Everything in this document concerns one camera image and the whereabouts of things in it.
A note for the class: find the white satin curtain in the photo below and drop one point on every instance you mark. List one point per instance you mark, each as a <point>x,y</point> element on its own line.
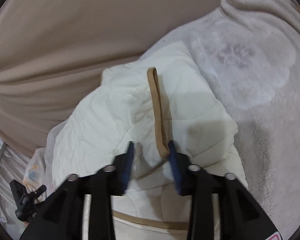
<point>12,166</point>

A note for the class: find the beige draped fabric sheet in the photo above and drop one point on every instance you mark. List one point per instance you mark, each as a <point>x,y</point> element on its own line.
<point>53,52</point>

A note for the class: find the grey fleece floral blanket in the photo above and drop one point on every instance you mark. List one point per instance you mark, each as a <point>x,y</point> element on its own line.
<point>249,53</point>

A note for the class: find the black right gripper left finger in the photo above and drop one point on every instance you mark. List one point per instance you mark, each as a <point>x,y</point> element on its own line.
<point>61,215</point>

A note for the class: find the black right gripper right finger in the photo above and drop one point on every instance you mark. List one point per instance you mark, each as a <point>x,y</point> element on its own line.
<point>221,206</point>

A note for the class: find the cream quilted jacket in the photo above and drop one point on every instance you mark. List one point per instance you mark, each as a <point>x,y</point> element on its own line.
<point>122,110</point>

